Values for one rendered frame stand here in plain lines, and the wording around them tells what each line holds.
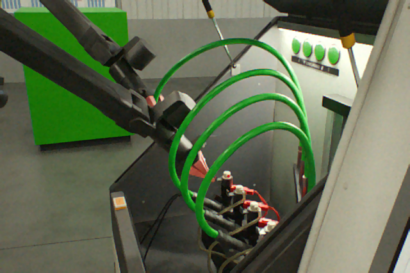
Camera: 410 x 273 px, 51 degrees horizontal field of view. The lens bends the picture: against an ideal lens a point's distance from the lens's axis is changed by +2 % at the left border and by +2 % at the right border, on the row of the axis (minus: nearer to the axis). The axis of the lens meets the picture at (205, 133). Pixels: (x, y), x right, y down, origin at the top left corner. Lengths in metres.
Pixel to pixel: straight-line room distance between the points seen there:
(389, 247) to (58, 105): 3.85
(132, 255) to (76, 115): 3.32
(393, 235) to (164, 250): 0.78
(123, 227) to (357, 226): 0.66
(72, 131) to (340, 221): 3.81
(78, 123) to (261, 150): 3.08
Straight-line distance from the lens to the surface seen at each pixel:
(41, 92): 4.21
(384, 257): 0.59
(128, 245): 1.06
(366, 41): 0.94
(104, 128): 4.32
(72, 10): 1.19
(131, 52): 1.08
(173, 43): 7.40
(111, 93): 0.86
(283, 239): 0.71
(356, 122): 0.65
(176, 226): 1.34
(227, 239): 0.79
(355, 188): 0.63
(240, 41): 1.00
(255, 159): 1.40
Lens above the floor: 1.54
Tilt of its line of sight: 20 degrees down
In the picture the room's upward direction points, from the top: straight up
